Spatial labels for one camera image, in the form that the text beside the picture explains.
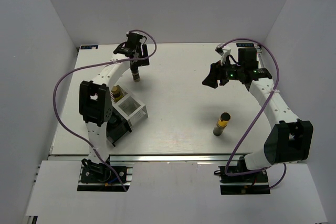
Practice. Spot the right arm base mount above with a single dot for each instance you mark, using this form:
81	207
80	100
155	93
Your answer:
252	184

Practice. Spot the black cap spice jar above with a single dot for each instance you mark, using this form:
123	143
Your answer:
114	121
135	73

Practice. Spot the left blue corner sticker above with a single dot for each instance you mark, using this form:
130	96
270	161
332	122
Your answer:
88	47

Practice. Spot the black cap spice jar front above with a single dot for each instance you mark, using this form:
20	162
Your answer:
114	121

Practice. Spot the black organizer box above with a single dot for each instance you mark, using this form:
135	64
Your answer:
116	133

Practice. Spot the yellow band spice bottle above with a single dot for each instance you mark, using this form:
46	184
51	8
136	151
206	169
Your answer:
221	124

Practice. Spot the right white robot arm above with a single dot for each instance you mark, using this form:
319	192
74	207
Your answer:
290	137

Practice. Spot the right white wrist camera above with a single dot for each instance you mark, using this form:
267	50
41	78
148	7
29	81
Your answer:
224	52

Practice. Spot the yellow label brown bottle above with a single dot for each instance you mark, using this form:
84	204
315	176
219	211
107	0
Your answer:
117	93

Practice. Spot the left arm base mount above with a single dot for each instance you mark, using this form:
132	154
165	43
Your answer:
95	177

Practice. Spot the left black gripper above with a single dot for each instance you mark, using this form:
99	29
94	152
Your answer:
143	60

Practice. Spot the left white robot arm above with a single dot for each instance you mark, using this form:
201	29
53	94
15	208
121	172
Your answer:
95	104

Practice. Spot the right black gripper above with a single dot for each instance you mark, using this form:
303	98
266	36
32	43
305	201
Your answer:
216	73

